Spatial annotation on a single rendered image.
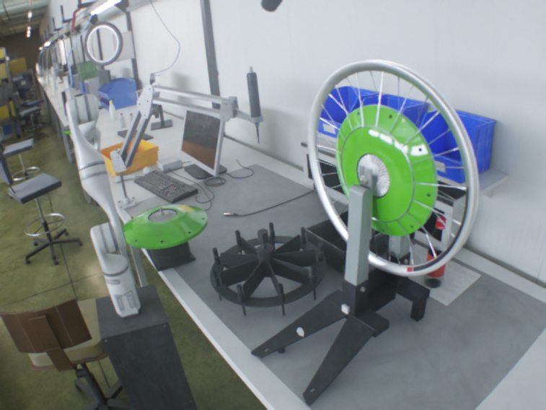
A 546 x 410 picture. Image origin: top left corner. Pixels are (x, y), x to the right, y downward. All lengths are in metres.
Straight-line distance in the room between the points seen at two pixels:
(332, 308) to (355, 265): 0.16
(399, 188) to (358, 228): 0.14
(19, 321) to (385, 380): 1.25
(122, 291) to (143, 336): 0.16
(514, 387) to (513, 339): 0.18
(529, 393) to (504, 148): 0.76
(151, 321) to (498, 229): 1.22
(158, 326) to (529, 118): 1.35
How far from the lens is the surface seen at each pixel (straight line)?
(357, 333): 1.08
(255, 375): 1.10
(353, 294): 1.08
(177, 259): 1.54
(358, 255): 1.02
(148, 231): 1.47
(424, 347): 1.17
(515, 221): 1.50
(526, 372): 1.17
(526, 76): 1.37
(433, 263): 0.99
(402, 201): 0.96
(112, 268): 1.37
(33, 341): 1.70
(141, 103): 1.85
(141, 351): 1.49
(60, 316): 1.60
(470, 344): 1.20
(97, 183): 1.34
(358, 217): 0.98
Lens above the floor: 1.73
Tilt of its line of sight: 25 degrees down
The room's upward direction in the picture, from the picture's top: 6 degrees counter-clockwise
